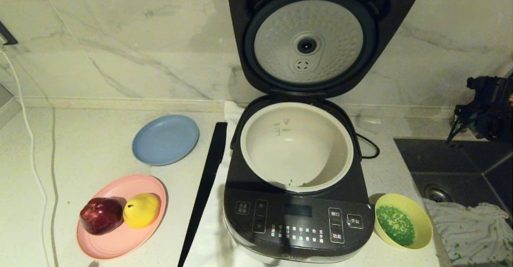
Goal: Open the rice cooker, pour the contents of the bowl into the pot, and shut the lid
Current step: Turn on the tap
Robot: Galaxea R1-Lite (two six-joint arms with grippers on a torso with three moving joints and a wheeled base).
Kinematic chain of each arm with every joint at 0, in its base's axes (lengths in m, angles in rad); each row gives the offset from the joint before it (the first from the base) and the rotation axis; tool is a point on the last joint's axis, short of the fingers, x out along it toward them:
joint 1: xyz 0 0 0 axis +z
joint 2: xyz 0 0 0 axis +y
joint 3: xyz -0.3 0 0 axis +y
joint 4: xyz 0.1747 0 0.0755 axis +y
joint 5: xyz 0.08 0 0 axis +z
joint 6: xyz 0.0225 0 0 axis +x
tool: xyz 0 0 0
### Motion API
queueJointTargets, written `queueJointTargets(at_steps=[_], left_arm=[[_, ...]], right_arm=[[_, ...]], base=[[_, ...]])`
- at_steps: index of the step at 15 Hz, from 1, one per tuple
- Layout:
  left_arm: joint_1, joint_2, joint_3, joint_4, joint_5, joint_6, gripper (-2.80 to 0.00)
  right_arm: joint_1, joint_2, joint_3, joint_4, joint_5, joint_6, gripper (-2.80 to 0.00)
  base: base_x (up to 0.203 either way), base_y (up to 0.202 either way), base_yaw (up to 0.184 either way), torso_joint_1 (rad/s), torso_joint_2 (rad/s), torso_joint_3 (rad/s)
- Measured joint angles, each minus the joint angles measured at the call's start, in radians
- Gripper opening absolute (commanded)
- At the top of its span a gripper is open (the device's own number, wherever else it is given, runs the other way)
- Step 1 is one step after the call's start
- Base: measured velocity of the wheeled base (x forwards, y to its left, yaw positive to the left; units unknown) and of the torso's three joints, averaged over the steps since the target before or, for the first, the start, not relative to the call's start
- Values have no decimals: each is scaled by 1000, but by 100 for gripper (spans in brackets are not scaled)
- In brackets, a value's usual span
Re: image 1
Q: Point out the green grains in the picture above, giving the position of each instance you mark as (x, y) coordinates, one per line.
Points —
(396, 225)

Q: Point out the yellow pear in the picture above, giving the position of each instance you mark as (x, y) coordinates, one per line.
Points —
(141, 210)

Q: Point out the white bowl with greens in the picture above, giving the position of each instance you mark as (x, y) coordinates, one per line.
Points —
(296, 154)

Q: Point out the blue plate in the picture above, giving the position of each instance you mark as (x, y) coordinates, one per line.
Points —
(166, 140)

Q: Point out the yellow bowl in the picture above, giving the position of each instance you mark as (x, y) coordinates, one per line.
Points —
(423, 219)

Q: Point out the white crumpled cloth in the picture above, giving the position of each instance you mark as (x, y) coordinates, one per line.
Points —
(469, 231)

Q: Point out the metal sink drain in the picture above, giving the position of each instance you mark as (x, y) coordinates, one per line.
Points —
(437, 193)

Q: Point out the red apple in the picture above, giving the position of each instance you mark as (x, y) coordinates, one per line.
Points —
(101, 215)

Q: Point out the steel sink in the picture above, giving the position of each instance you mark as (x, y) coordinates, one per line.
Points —
(453, 166)

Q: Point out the dark grey rice cooker base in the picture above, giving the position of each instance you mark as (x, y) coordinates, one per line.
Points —
(296, 219)

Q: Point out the pink plate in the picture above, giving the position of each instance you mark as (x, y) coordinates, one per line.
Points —
(120, 241)

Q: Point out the black flat strip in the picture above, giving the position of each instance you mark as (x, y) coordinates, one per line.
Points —
(204, 195)

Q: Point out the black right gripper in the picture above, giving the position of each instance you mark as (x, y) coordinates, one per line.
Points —
(489, 106)

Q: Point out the dark grey rice cooker lid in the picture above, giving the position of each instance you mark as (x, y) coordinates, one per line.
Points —
(308, 22)

